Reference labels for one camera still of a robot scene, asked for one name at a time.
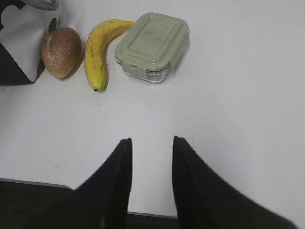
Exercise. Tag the brown bread roll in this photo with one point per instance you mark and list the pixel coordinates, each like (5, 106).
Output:
(60, 51)

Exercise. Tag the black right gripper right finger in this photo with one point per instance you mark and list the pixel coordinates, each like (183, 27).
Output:
(205, 201)

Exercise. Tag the green lidded glass container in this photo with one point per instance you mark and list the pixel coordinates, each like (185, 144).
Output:
(152, 47)

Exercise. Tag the yellow banana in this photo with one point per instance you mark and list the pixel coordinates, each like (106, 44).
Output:
(98, 39)

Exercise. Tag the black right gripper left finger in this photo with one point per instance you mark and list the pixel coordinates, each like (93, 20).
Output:
(99, 203)

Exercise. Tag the navy insulated lunch bag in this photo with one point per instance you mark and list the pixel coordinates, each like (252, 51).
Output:
(23, 25)

